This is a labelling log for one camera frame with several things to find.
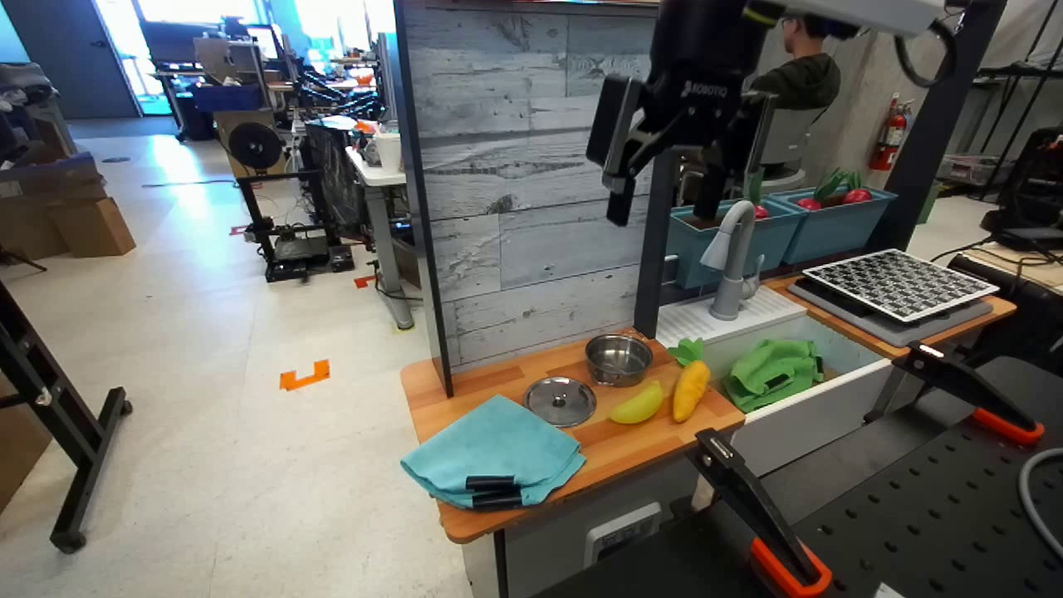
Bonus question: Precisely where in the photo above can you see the white toy sink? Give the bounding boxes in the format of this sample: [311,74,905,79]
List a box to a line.
[653,284,922,480]

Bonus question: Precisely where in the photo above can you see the grey toy faucet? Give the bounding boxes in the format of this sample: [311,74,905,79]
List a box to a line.
[698,195,767,327]

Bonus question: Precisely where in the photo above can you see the grey cabinet drawer front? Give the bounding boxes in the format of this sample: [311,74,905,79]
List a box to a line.
[484,453,709,598]

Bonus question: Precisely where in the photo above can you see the stacked cardboard boxes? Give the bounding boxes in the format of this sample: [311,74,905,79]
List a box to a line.
[0,148,139,263]

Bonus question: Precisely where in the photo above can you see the black metal stand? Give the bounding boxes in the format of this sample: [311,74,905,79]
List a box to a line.
[0,281,135,558]

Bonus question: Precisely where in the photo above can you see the seated person in background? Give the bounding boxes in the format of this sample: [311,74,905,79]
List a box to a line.
[750,9,874,115]

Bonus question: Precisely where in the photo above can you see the black pegboard table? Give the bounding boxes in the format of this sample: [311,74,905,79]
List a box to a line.
[527,353,1063,598]

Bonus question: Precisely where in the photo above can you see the orange plush carrot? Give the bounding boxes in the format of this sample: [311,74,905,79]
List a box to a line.
[664,336,713,427]

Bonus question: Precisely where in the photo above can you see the small steel pot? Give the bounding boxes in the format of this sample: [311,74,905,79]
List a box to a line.
[582,333,656,390]

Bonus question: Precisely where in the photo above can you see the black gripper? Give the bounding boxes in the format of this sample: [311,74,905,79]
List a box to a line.
[652,78,778,226]

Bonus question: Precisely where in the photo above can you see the black equipment cart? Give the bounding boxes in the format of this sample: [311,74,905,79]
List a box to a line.
[213,105,358,287]

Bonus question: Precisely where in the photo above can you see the red fire extinguisher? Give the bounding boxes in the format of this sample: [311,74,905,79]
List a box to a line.
[871,98,912,178]

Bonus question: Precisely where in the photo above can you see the white background desk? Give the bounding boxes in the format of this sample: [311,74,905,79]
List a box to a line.
[343,144,422,333]

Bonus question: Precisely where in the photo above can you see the green cloth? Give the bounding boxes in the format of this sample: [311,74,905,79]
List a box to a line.
[723,336,826,415]

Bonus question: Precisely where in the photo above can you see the green toy vegetable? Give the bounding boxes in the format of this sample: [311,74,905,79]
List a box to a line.
[811,167,866,209]

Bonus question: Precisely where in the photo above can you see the grey kitchen post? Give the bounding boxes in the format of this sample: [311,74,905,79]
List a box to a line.
[631,148,682,344]

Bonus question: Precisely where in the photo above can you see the orange black bar clamp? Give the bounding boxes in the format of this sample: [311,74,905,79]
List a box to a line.
[684,430,837,598]
[865,344,1048,453]

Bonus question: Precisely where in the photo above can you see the grey wood backsplash panel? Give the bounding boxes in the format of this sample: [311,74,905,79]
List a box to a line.
[392,0,669,397]

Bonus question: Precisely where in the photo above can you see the wooden side shelf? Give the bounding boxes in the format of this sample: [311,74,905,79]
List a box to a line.
[759,270,1020,364]

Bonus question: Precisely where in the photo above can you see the wooden cutting board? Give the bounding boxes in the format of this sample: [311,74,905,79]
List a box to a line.
[397,329,746,546]

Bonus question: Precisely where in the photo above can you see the grey cable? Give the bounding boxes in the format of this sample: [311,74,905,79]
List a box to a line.
[1016,446,1063,528]

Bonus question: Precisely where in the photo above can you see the teal storage bin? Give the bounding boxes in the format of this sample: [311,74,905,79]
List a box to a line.
[775,187,901,270]
[664,195,803,297]

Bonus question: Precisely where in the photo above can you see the black frame post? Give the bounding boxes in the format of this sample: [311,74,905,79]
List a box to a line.
[866,0,1010,253]

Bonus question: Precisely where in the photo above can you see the yellow toy banana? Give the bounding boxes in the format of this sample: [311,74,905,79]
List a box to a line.
[604,378,670,430]

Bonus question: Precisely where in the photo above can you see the light blue cloth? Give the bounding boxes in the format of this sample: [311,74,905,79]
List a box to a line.
[397,397,589,513]

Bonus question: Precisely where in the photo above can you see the round steel pot lid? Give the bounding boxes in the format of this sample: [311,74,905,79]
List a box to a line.
[520,373,602,434]

